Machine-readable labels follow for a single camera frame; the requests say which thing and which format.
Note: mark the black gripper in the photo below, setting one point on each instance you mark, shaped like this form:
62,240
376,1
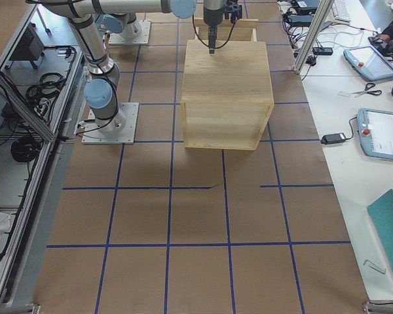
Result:
211,17

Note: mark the wooden drawer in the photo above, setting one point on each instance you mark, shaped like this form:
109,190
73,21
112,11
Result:
244,30

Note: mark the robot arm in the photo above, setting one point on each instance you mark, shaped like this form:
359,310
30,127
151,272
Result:
100,92
78,9

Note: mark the wooden drawer cabinet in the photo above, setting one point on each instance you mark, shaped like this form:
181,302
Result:
226,97

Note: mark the upper teach pendant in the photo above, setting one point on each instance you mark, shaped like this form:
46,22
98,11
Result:
369,63

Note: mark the teach pendant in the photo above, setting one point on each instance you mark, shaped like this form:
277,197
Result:
369,63
376,132

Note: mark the black power adapter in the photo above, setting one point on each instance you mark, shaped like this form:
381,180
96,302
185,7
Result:
333,138

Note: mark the black scissors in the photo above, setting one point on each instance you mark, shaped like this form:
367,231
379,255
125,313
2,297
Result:
368,89

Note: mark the black control box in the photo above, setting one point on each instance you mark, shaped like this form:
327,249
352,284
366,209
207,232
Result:
29,48

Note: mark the lower teach pendant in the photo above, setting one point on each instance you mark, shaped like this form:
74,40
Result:
376,132

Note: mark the green folder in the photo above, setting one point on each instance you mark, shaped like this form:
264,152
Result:
381,213

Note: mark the metal hex key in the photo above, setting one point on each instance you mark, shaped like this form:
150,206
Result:
374,266

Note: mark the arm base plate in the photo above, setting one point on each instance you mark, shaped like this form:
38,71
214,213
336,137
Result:
120,130
136,33

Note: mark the aluminium frame post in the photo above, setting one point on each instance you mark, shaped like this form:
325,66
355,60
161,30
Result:
314,29

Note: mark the aluminium side frame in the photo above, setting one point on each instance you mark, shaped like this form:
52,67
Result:
33,103

